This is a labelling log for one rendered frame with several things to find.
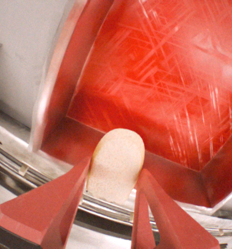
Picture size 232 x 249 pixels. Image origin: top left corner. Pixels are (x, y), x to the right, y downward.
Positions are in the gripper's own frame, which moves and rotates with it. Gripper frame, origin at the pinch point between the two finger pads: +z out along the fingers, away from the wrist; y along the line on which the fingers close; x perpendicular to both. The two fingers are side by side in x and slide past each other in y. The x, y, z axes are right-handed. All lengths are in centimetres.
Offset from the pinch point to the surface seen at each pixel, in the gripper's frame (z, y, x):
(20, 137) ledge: 12.3, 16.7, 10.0
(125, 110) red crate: 15.5, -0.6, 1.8
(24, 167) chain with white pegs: 12.4, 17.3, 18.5
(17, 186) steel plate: 16.1, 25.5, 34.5
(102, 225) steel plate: 16.1, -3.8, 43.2
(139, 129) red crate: 15.5, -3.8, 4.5
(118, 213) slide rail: 13.0, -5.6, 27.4
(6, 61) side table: 16.0, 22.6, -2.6
